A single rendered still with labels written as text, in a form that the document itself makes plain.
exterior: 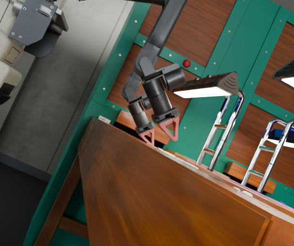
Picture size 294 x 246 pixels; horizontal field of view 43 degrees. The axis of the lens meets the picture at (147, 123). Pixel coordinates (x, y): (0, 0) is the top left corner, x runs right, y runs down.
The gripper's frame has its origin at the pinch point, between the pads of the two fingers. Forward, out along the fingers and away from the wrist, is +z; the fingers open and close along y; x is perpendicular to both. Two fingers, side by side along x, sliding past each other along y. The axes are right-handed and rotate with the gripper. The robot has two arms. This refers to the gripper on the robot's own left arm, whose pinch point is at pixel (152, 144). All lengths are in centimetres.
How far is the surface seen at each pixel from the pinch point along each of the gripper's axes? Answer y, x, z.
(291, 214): -83, -11, 14
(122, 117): 34.5, 3.5, -13.3
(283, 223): -140, 15, -17
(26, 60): 200, 45, -86
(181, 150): 41.2, -19.8, 17.1
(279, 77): -76, -24, -14
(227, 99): -0.1, -39.3, -3.6
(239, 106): -15.2, -37.1, -1.2
